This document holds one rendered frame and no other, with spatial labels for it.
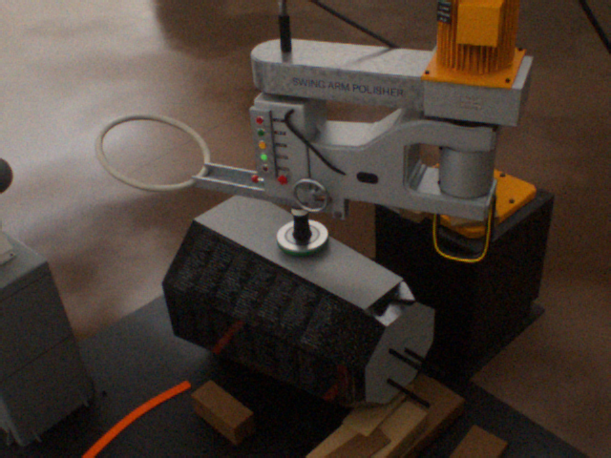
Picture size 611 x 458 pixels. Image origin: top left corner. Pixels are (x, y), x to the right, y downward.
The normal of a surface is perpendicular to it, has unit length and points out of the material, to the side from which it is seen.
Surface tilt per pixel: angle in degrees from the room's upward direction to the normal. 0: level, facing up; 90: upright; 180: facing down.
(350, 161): 90
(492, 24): 90
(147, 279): 0
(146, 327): 0
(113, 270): 0
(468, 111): 90
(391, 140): 90
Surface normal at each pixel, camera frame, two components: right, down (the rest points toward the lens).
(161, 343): -0.07, -0.80
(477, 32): -0.37, 0.57
